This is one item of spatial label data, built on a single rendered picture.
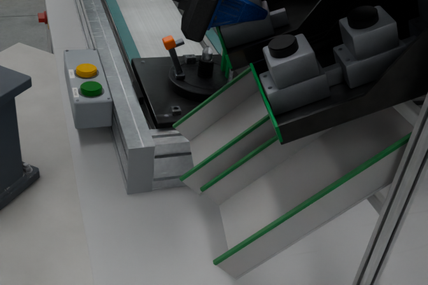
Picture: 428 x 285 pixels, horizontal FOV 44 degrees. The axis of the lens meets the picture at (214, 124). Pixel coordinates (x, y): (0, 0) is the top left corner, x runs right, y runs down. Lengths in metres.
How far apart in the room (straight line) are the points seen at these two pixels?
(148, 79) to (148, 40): 0.29
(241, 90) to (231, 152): 0.13
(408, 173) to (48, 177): 0.63
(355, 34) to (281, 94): 0.09
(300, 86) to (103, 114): 0.54
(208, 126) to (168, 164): 0.12
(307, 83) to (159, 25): 0.89
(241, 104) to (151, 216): 0.24
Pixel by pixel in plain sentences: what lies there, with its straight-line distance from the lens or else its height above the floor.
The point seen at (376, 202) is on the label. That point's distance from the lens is 0.63.
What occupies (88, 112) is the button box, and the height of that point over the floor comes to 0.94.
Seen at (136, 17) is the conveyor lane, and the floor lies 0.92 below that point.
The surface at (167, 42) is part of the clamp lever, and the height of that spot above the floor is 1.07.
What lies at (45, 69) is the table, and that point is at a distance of 1.31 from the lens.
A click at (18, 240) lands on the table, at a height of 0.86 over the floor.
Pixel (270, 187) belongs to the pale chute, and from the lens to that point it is 0.70.
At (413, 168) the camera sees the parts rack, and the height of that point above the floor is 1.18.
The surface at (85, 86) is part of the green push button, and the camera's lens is 1.02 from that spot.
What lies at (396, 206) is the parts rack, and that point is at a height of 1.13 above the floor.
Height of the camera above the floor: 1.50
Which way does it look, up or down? 34 degrees down
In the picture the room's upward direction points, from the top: 8 degrees clockwise
